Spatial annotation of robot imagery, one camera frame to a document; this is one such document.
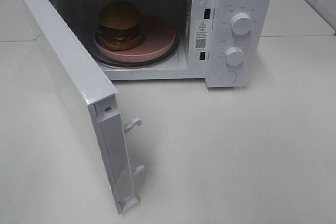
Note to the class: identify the burger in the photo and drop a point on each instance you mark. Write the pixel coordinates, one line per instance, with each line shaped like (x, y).
(119, 27)

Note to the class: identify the white control knob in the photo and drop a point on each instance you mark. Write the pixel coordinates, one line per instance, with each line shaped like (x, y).
(241, 22)
(234, 56)

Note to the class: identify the pink plate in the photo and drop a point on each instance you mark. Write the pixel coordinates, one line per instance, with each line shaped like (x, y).
(158, 37)

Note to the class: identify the round white door button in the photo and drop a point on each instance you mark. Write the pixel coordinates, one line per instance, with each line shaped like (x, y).
(228, 77)

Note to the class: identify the white microwave door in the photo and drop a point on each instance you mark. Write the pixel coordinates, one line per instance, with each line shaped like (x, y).
(89, 98)

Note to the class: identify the glass microwave turntable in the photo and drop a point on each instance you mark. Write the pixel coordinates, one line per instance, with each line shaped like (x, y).
(101, 58)

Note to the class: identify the lower white control knob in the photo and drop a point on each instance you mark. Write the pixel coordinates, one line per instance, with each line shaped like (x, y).
(234, 56)

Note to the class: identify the white microwave oven body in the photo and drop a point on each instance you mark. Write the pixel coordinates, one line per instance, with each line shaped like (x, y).
(203, 27)

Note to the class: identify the upper white control knob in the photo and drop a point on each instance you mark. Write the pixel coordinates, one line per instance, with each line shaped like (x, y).
(241, 22)

